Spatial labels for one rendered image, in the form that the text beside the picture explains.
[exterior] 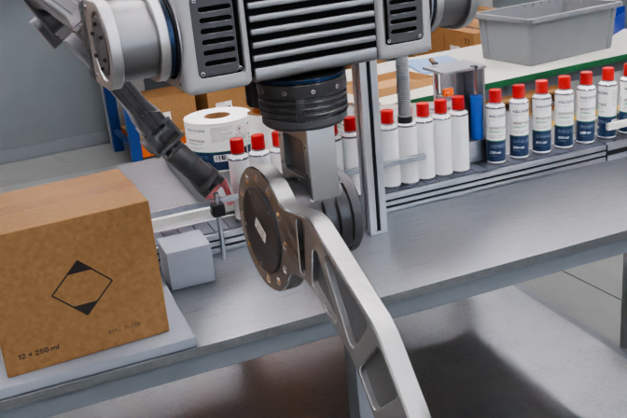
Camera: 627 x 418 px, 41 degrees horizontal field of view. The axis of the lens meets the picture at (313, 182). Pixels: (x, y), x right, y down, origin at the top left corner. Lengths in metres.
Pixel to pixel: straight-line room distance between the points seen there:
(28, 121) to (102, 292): 4.77
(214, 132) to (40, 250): 0.99
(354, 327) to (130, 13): 0.50
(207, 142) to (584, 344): 1.32
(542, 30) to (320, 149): 2.76
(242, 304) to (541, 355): 1.22
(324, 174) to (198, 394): 1.47
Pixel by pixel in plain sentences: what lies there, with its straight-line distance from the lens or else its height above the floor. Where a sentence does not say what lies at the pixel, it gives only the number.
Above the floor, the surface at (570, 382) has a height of 0.22.
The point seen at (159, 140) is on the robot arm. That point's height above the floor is 1.12.
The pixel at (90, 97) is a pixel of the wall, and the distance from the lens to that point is 6.34.
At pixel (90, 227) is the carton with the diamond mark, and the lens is 1.53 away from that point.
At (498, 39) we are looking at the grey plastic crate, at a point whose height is 0.90.
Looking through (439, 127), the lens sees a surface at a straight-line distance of 2.19.
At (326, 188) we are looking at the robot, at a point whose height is 1.19.
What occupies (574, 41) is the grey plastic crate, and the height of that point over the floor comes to 0.87.
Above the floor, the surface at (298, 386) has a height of 0.22.
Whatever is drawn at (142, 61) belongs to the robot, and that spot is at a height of 1.43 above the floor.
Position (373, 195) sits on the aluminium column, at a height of 0.93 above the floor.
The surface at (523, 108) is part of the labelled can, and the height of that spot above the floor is 1.02.
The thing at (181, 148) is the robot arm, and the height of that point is 1.09.
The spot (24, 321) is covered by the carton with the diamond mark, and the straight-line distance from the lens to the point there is 1.57.
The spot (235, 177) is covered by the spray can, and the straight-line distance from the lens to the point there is 2.00.
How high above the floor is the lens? 1.61
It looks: 19 degrees down
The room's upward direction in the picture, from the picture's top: 5 degrees counter-clockwise
